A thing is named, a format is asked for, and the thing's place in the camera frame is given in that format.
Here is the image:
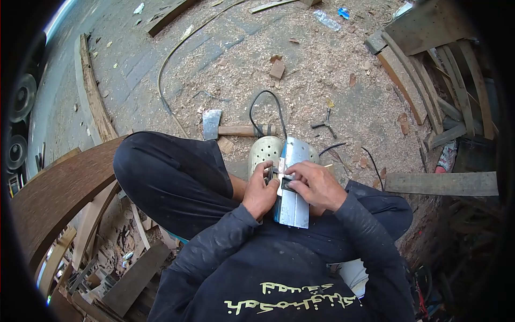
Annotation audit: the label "vehicle wheels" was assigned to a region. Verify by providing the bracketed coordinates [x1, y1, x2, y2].
[6, 72, 39, 170]

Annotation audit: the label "dark grey flat board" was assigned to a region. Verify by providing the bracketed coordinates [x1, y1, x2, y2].
[102, 241, 172, 317]

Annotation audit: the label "person's right hand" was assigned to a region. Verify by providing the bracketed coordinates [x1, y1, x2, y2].
[284, 160, 348, 213]

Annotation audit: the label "small wooden block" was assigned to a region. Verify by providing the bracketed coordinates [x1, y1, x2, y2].
[269, 59, 286, 80]

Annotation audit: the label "red and white can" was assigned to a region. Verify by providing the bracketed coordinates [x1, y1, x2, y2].
[434, 140, 458, 174]

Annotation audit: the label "axe with wooden handle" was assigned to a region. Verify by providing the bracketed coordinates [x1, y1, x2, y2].
[202, 109, 277, 141]

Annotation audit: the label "grey flat wooden plank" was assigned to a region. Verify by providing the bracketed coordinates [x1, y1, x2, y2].
[385, 171, 499, 197]

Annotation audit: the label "blue and silver electric planer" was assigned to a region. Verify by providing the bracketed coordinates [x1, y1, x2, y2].
[274, 136, 311, 229]

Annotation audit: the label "weathered curved wooden beam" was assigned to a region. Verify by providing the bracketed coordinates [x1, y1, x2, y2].
[74, 34, 119, 144]

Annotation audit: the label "clear plastic bottle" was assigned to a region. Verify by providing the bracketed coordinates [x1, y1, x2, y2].
[312, 10, 342, 32]

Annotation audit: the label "pile of wood offcuts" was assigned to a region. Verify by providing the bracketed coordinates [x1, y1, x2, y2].
[70, 201, 182, 290]

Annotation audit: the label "person's right thumb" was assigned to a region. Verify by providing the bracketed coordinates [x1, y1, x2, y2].
[288, 180, 313, 195]

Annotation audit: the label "person's right index finger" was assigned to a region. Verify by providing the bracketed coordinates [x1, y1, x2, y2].
[284, 163, 309, 180]

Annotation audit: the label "person's legs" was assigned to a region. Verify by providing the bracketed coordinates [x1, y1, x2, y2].
[113, 131, 414, 242]

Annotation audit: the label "long yellowish hose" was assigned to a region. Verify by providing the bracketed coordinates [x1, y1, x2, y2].
[157, 0, 251, 138]

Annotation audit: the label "black three-way wrench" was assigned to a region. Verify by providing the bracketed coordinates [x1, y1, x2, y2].
[310, 107, 338, 140]

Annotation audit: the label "person's left hand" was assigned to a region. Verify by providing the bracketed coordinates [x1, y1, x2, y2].
[242, 160, 281, 221]

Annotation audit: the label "person's body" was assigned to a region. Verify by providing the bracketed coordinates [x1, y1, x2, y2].
[147, 189, 416, 322]

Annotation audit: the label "stack of curved wooden pieces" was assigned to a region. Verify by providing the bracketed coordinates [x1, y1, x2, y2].
[364, 0, 500, 150]

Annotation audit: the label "thin wooden strip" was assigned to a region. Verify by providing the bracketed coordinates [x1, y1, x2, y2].
[248, 0, 299, 14]

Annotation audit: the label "dark wooden plank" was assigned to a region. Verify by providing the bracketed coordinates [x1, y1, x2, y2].
[144, 0, 198, 38]

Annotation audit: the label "brown curved wooden board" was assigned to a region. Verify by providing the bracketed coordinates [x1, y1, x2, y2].
[10, 136, 128, 275]

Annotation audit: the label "person's left fingers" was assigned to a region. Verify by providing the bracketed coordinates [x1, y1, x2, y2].
[253, 160, 275, 180]

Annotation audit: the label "black power cable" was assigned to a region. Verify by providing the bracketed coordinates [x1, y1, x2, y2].
[248, 90, 385, 192]

